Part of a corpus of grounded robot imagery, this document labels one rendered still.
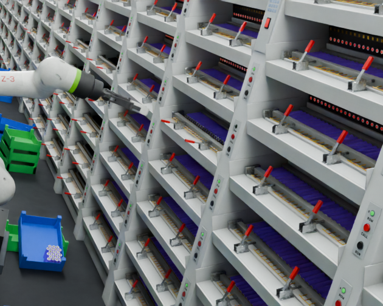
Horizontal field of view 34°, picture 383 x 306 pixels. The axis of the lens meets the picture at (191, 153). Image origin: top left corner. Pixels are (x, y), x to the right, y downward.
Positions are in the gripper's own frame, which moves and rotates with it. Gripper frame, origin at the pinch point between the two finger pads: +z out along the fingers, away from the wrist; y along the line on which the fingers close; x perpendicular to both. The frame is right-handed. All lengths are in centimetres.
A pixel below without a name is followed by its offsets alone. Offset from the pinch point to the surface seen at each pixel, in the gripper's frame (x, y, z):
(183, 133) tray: -1.7, 7.1, 18.4
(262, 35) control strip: 41, 48, 9
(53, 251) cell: -85, -50, 10
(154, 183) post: -29.4, -16.1, 26.7
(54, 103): -47, -226, 24
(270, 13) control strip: 48, 49, 7
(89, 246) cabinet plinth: -86, -74, 35
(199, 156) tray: -4.2, 28.6, 17.4
